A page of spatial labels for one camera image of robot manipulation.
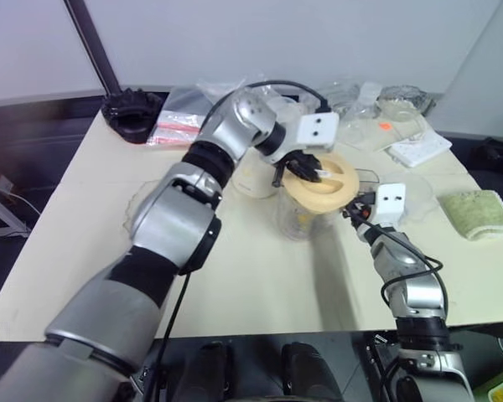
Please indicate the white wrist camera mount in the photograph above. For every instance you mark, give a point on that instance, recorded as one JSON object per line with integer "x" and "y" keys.
{"x": 390, "y": 203}
{"x": 318, "y": 130}

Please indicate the scalloped clear glass bowl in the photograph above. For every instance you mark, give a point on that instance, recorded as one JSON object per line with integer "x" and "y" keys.
{"x": 404, "y": 102}

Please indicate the cream blender lid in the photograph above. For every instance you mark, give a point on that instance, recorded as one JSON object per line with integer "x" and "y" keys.
{"x": 335, "y": 188}

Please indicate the green box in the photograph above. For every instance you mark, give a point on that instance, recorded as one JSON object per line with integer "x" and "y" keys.
{"x": 501, "y": 387}

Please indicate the orange sticker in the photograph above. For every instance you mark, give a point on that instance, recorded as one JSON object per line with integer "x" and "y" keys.
{"x": 385, "y": 125}

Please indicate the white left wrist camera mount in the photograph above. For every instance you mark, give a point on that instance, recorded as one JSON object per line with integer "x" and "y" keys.
{"x": 318, "y": 130}

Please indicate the black clamp base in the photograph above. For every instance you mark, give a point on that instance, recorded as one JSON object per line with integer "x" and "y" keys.
{"x": 130, "y": 117}

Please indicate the red striped zip bags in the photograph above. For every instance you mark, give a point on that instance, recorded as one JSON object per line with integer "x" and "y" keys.
{"x": 176, "y": 121}

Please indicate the clear plastic measuring cup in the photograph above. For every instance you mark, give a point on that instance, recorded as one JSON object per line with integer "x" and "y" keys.
{"x": 421, "y": 197}

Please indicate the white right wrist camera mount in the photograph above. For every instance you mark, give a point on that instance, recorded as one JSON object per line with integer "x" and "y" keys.
{"x": 390, "y": 203}

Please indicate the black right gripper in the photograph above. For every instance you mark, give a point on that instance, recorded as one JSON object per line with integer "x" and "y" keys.
{"x": 364, "y": 207}

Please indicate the crumpled clear plastic bag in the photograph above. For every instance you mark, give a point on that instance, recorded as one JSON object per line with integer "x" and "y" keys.
{"x": 343, "y": 100}

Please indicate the grey metal stand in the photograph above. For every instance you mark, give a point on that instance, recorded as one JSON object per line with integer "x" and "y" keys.
{"x": 2, "y": 213}

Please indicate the large clear plastic bag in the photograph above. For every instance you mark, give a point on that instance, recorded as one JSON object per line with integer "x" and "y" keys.
{"x": 218, "y": 90}

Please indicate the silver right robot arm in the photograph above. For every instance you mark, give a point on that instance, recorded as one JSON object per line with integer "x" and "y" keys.
{"x": 419, "y": 293}

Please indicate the green folded cloth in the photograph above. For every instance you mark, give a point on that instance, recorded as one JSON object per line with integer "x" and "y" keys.
{"x": 473, "y": 213}

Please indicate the small clear plastic cup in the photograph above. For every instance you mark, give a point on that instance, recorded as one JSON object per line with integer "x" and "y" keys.
{"x": 369, "y": 93}

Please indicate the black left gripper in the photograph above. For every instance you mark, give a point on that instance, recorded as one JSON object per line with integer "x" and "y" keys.
{"x": 295, "y": 161}

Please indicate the white power strip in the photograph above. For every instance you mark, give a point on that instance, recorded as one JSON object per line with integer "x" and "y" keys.
{"x": 419, "y": 151}

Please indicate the clear blender jar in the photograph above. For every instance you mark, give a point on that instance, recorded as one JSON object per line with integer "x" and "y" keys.
{"x": 291, "y": 222}

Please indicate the dark rounded shape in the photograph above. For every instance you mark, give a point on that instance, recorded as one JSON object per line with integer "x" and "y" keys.
{"x": 205, "y": 372}
{"x": 308, "y": 372}

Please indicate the glass bowl with mango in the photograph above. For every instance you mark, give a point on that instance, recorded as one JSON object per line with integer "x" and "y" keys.
{"x": 132, "y": 209}

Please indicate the black slanted pole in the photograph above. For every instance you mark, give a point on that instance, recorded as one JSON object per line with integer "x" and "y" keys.
{"x": 92, "y": 42}

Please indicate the black frame bar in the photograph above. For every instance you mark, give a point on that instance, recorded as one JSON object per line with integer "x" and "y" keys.
{"x": 148, "y": 385}
{"x": 379, "y": 368}

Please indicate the cream blender base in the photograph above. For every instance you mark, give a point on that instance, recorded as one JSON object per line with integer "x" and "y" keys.
{"x": 251, "y": 180}

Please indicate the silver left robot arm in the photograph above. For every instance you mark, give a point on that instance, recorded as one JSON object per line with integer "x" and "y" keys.
{"x": 172, "y": 218}

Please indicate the clear flat plastic container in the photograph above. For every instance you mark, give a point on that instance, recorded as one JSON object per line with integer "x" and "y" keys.
{"x": 369, "y": 134}

